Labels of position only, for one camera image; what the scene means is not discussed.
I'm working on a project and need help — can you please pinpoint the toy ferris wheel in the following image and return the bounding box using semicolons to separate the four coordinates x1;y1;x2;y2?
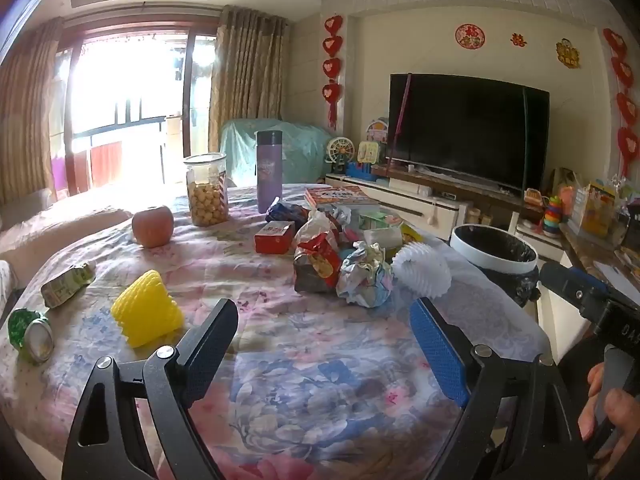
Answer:
325;136;356;175

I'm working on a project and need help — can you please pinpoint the armchair under teal cover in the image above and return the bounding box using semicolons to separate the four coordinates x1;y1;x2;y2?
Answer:
219;119;333;186

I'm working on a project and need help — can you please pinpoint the white paper sheet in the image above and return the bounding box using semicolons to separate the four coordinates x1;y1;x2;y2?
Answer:
595;262;640;306

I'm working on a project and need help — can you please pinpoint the crumpled white silver wrapper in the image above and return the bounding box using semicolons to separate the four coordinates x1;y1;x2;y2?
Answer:
297;209;346;243

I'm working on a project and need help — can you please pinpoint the white television cabinet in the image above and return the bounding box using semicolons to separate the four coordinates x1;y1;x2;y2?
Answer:
325;162;573;266

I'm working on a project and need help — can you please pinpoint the round red wall sticker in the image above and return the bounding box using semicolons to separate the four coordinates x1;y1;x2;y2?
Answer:
455;23;487;47

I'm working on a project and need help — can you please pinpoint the white counter cabinet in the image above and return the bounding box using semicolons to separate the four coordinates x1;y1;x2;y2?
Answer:
537;250;596;356

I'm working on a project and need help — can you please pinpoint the colourful toy house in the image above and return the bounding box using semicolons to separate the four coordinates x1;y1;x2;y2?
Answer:
366;117;390;146

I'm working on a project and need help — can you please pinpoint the white foam fruit net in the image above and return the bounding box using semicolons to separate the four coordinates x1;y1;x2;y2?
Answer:
391;241;452;297

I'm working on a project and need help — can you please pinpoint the thin pink rod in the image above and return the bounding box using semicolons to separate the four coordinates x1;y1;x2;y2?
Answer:
391;74;413;163

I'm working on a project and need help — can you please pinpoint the beige patterned curtain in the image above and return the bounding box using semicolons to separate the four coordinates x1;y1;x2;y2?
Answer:
0;17;66;206
207;5;291;138

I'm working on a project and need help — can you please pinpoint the purple thermos bottle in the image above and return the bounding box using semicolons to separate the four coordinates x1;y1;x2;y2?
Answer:
255;130;284;214

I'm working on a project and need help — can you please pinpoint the floral tablecloth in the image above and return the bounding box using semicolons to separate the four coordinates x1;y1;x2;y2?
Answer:
0;182;553;480

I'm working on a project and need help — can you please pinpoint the yellow foam fruit net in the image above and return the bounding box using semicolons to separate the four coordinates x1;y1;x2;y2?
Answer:
110;269;185;349

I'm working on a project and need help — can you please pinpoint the white red milk carton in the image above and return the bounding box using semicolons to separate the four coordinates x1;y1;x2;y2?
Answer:
254;220;296;255

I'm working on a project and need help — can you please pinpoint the green tissue box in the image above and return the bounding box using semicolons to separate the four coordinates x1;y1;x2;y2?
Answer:
357;210;406;231

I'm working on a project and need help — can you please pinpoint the red heart hanging string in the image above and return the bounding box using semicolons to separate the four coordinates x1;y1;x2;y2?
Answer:
601;27;640;176
322;14;346;130

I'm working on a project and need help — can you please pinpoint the yellow cartoon box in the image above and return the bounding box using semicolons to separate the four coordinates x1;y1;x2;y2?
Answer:
580;182;618;238

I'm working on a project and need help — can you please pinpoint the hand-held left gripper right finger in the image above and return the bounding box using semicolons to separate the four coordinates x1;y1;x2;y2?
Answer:
409;297;586;480

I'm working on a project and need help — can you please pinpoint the pale green small box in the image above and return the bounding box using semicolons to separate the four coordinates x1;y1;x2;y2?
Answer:
364;227;403;251

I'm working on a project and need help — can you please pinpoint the colourful book box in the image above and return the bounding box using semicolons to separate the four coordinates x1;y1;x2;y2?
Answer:
304;185;381;209

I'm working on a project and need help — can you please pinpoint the red apple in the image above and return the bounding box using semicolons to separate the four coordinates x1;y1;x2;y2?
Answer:
131;205;175;249

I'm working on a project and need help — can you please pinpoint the sofa with pink cover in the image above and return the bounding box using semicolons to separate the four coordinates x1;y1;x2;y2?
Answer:
0;187;133;291

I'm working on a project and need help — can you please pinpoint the rainbow stacking ring toy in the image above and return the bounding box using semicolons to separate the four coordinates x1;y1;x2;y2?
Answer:
542;196;563;238

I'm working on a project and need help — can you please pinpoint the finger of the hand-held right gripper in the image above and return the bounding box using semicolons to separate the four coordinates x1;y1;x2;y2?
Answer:
539;261;613;311

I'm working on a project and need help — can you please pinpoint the person's right hand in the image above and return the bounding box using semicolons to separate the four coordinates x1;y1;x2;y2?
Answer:
577;362;640;480

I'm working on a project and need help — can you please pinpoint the red snack bag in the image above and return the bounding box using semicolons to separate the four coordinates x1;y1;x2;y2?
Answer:
292;230;343;295

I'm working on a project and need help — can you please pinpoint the green snack packet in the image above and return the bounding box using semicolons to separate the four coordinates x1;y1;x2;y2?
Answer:
40;260;97;309

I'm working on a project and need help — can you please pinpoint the white bin with black liner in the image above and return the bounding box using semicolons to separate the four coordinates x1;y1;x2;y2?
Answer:
449;224;541;308

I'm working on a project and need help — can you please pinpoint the person's dark clothing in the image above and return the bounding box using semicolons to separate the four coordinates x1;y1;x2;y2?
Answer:
555;335;603;416

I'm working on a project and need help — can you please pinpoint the balcony sliding glass door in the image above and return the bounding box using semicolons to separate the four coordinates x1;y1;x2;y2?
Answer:
50;20;218;196

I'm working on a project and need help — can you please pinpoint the blue wrapper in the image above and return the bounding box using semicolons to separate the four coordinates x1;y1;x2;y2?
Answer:
265;196;310;233

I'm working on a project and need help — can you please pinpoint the brown marble counter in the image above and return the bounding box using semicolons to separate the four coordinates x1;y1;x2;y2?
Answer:
560;220;640;306

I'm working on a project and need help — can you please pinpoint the clear jar of snack balls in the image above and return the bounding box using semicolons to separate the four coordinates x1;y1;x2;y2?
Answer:
183;153;230;228

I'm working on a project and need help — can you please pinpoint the crumpled silver foil wrapper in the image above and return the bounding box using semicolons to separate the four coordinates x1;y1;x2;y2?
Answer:
336;241;396;308

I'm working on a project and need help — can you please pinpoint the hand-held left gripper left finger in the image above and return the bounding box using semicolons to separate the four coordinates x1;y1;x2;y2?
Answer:
61;298;239;480

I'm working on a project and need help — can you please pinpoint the gold red figure sticker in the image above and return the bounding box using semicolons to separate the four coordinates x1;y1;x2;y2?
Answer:
555;38;582;68

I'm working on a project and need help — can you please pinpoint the black flat television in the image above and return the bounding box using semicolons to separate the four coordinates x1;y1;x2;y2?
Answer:
389;73;551;193

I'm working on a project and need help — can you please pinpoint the green drink can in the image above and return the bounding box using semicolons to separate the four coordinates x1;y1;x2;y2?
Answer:
7;308;55;364

